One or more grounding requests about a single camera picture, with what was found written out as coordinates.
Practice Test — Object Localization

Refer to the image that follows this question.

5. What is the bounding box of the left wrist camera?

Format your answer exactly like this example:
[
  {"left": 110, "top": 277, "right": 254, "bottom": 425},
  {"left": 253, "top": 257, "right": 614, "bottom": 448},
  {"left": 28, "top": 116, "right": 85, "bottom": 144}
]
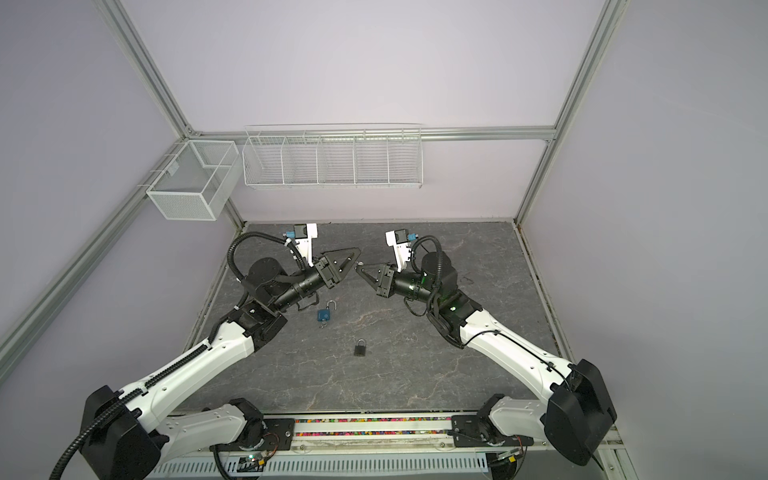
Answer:
[{"left": 284, "top": 223, "right": 318, "bottom": 267}]

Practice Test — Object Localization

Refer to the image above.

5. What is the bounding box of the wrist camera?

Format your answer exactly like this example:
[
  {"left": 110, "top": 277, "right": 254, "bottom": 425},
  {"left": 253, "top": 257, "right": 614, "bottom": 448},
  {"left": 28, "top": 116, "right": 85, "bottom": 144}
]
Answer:
[
  {"left": 284, "top": 223, "right": 318, "bottom": 267},
  {"left": 385, "top": 228, "right": 418, "bottom": 272}
]

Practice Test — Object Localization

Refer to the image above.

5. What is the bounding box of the blue padlock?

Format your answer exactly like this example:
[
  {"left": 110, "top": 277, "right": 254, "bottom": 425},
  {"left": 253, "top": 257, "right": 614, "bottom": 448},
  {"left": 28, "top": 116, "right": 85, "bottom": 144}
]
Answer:
[{"left": 317, "top": 299, "right": 337, "bottom": 325}]

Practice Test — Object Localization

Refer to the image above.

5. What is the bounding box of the white wire shelf basket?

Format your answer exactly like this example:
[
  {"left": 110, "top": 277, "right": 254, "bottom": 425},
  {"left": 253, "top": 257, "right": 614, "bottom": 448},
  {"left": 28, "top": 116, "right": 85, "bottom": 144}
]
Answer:
[{"left": 242, "top": 123, "right": 424, "bottom": 189}]

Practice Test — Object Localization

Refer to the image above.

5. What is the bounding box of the black corrugated left cable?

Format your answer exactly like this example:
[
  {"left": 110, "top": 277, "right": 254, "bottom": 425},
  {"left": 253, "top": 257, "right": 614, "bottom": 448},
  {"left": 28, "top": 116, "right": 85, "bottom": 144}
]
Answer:
[{"left": 49, "top": 232, "right": 307, "bottom": 480}]

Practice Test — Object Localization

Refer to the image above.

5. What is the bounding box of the white slotted cable duct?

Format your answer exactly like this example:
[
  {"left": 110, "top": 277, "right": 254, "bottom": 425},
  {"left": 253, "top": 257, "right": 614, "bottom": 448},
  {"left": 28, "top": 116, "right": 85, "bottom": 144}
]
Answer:
[{"left": 149, "top": 453, "right": 490, "bottom": 479}]

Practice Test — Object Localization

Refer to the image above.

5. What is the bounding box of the white mesh box basket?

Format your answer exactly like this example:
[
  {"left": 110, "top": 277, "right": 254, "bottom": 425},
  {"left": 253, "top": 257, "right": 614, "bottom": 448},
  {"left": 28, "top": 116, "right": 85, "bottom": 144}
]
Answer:
[{"left": 147, "top": 140, "right": 243, "bottom": 221}]

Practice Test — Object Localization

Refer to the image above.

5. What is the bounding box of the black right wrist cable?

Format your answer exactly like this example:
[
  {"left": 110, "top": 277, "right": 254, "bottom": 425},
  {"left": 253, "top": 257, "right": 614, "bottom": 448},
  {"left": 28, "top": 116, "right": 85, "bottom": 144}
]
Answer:
[{"left": 403, "top": 235, "right": 571, "bottom": 385}]

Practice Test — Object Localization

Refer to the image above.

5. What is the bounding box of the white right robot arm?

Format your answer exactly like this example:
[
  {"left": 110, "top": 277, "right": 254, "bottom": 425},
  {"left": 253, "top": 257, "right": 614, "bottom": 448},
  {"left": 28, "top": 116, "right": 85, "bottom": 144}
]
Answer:
[{"left": 355, "top": 252, "right": 617, "bottom": 466}]

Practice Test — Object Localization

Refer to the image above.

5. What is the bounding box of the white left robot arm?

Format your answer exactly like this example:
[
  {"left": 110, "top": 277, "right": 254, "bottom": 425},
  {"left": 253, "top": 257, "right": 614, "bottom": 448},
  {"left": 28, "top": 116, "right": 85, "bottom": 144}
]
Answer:
[{"left": 51, "top": 248, "right": 361, "bottom": 479}]

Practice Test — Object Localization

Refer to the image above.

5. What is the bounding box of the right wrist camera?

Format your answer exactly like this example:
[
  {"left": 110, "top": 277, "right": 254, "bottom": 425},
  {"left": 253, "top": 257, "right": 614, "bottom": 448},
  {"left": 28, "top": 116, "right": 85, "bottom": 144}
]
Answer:
[{"left": 385, "top": 228, "right": 418, "bottom": 272}]

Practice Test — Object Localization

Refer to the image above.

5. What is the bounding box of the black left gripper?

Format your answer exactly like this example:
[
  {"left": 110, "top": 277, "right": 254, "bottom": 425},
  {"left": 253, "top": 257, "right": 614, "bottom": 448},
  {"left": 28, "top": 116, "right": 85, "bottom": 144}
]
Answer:
[{"left": 272, "top": 246, "right": 360, "bottom": 313}]

